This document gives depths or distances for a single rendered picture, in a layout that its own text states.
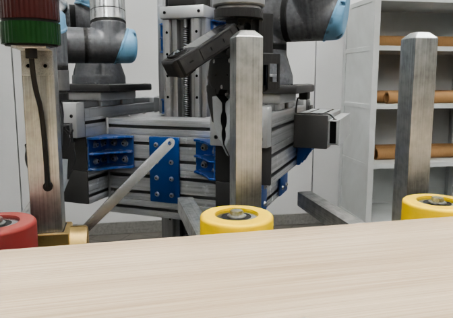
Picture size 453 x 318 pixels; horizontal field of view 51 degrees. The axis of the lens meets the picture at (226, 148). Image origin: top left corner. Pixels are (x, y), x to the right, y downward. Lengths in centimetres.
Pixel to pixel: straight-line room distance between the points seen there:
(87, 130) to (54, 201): 69
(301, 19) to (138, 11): 218
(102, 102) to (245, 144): 78
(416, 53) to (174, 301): 49
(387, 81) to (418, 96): 291
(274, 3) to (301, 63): 222
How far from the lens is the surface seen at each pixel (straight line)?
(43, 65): 58
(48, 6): 53
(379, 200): 371
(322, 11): 112
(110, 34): 104
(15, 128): 331
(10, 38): 53
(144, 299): 35
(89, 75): 136
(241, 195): 61
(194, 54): 64
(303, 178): 345
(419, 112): 71
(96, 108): 130
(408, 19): 370
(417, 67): 70
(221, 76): 68
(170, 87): 136
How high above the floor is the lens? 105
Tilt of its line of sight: 8 degrees down
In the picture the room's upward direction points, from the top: straight up
